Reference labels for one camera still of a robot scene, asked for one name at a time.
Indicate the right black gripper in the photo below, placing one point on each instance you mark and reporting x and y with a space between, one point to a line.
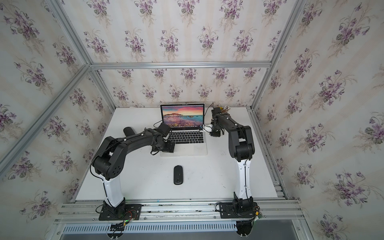
215 133

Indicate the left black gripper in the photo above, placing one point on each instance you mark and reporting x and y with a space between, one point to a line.
168 149

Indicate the black wireless mouse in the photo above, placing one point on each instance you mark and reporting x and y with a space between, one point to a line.
178 175

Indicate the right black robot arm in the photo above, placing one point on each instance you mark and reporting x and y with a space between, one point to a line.
241 148

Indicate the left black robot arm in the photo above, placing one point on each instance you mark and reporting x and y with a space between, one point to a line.
109 160

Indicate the silver open laptop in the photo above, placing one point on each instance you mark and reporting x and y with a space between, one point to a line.
186 122

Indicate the aluminium mounting rails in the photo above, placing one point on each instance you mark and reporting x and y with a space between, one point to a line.
88 212

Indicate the white vent grille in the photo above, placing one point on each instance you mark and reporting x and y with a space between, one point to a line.
159 227

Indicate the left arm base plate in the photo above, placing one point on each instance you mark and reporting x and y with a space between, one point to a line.
121 212

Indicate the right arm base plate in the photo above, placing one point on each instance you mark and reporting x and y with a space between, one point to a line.
235 211

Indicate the aluminium cage frame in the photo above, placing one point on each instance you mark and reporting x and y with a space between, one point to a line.
90 68

